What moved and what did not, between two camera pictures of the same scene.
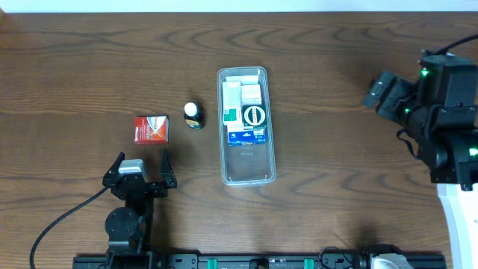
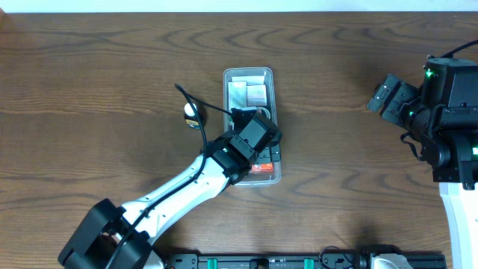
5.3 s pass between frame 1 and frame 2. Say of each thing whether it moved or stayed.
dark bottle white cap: stayed
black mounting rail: stayed
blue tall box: moved
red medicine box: moved
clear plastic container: moved
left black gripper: moved
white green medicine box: moved
